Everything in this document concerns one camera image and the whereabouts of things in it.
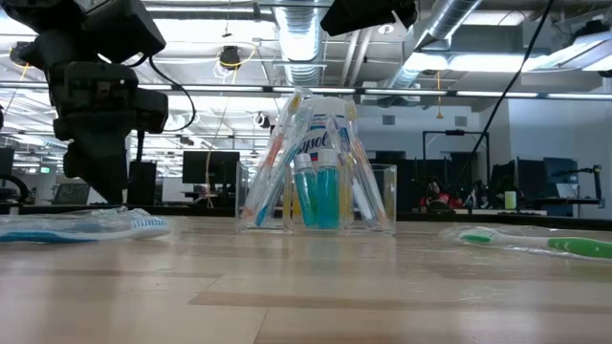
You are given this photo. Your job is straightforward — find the blue white wrapped toothbrush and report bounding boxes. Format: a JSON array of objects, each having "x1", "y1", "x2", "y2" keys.
[{"x1": 329, "y1": 114, "x2": 383, "y2": 228}]

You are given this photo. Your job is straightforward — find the rectangular ceiling light panel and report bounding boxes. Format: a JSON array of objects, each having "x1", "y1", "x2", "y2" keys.
[{"x1": 415, "y1": 51, "x2": 612, "y2": 74}]

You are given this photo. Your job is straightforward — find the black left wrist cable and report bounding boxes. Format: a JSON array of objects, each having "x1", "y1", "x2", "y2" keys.
[{"x1": 121, "y1": 53, "x2": 197, "y2": 134}]

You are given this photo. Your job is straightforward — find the black computer monitor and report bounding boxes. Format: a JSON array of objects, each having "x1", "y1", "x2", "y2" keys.
[{"x1": 182, "y1": 150, "x2": 241, "y2": 185}]

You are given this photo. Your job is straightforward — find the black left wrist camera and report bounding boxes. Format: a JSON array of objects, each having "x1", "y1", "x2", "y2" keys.
[{"x1": 133, "y1": 87, "x2": 169, "y2": 135}]

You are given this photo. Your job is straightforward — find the black clamp stand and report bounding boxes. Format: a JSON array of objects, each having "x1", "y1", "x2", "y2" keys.
[{"x1": 554, "y1": 164, "x2": 606, "y2": 209}]

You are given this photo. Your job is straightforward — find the ceiling device with yellow cable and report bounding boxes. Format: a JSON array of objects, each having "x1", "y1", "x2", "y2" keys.
[{"x1": 217, "y1": 45, "x2": 259, "y2": 71}]

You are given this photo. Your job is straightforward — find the orange toothbrush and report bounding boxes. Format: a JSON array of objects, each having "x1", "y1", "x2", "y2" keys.
[
  {"x1": 241, "y1": 90, "x2": 305, "y2": 221},
  {"x1": 344, "y1": 99, "x2": 389, "y2": 226}
]

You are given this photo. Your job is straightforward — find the Lysol wipes canister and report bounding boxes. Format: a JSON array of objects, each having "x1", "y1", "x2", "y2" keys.
[{"x1": 292, "y1": 97, "x2": 358, "y2": 226}]

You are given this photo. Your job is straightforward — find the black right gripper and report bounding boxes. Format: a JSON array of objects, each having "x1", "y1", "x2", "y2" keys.
[{"x1": 319, "y1": 0, "x2": 418, "y2": 37}]

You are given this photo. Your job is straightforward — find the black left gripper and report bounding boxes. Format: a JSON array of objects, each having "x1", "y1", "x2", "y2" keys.
[{"x1": 50, "y1": 64, "x2": 140, "y2": 204}]

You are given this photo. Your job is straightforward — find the yellow hanging cord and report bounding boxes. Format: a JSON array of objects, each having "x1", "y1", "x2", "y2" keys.
[{"x1": 434, "y1": 70, "x2": 445, "y2": 120}]

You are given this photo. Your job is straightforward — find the teal toothbrush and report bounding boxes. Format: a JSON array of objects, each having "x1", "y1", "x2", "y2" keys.
[{"x1": 85, "y1": 206, "x2": 144, "y2": 220}]

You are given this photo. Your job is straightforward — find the black tall cabinet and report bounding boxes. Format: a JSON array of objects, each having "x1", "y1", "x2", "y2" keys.
[{"x1": 127, "y1": 161, "x2": 158, "y2": 206}]

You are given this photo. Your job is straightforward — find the silver spiral air duct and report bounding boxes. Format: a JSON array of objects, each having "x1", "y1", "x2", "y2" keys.
[
  {"x1": 274, "y1": 0, "x2": 331, "y2": 87},
  {"x1": 382, "y1": 0, "x2": 484, "y2": 92}
]

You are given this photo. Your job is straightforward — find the white ceiling pipes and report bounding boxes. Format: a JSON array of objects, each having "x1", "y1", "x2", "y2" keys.
[{"x1": 339, "y1": 28, "x2": 382, "y2": 87}]

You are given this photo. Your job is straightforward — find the black rectangular frame stand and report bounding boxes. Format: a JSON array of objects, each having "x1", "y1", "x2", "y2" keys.
[{"x1": 422, "y1": 129, "x2": 492, "y2": 211}]

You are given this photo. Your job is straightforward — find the clear acrylic organizer box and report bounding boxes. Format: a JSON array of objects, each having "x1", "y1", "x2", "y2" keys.
[{"x1": 234, "y1": 161, "x2": 398, "y2": 235}]

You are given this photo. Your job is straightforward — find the blue mouthwash bottle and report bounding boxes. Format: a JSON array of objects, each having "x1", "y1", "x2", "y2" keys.
[
  {"x1": 316, "y1": 149, "x2": 341, "y2": 230},
  {"x1": 293, "y1": 153, "x2": 319, "y2": 229}
]

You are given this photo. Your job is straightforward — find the dark computer monitor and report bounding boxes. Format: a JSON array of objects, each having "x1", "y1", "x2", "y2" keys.
[{"x1": 542, "y1": 157, "x2": 579, "y2": 216}]

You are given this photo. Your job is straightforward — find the long linear ceiling light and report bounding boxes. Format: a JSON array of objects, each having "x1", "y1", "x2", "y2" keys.
[{"x1": 0, "y1": 81, "x2": 612, "y2": 100}]

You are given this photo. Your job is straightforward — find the green toothbrush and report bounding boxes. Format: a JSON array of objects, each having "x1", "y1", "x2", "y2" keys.
[{"x1": 439, "y1": 224, "x2": 612, "y2": 262}]

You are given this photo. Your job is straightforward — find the person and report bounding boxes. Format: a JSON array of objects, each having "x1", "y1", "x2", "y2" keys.
[{"x1": 419, "y1": 175, "x2": 466, "y2": 211}]

